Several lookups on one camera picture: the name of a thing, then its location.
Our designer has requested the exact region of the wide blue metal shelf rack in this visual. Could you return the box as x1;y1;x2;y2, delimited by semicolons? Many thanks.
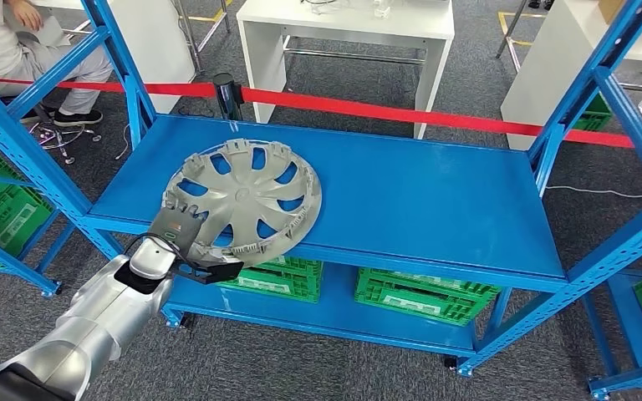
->
0;0;642;378

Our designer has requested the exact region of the office chair with chrome base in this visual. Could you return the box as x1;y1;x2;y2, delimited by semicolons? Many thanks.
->
0;96;104;165

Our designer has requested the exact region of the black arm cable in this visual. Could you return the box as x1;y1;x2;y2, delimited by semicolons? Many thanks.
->
123;232;186;266

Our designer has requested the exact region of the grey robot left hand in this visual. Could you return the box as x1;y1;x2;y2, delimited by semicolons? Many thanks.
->
148;203;205;262

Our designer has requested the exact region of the large white table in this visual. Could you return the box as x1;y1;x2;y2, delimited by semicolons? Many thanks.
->
501;0;642;151

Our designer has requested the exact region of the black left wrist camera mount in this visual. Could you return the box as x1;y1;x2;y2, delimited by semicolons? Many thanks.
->
172;256;245;286

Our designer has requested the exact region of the black barrier belt post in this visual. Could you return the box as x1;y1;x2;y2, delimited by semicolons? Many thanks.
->
212;72;243;122

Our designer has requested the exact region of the white floor cable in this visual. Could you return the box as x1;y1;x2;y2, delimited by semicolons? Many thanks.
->
545;184;642;202

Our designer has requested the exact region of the white cabinet panel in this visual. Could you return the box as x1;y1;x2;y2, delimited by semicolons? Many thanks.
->
33;0;197;114

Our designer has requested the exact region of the red barrier belt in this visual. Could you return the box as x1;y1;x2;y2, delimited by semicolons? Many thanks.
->
0;77;642;153

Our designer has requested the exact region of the grey plastic wheel hubcap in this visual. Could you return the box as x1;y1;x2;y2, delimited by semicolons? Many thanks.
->
160;138;324;268

